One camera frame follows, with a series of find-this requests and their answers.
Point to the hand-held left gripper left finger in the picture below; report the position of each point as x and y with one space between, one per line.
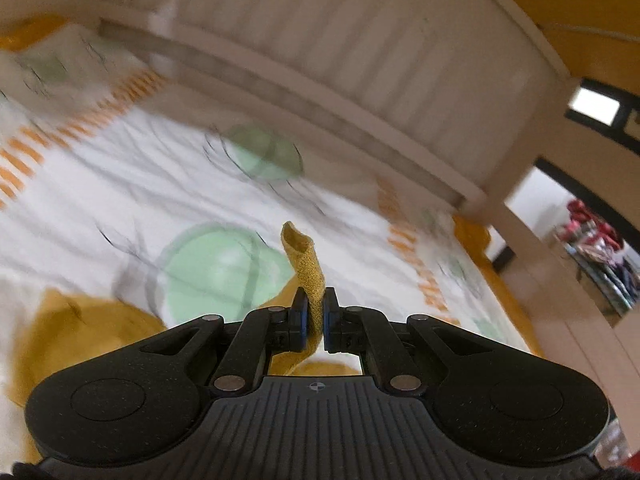
300 321

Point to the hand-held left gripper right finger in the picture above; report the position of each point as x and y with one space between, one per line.
328 323

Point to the yellow knit sweater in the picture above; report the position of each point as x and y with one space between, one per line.
306 265

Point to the pile of colourful clothes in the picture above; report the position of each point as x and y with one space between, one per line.
600 250

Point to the white printed duvet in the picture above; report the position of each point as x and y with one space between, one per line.
150 170

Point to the window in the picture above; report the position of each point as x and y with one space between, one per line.
595 105

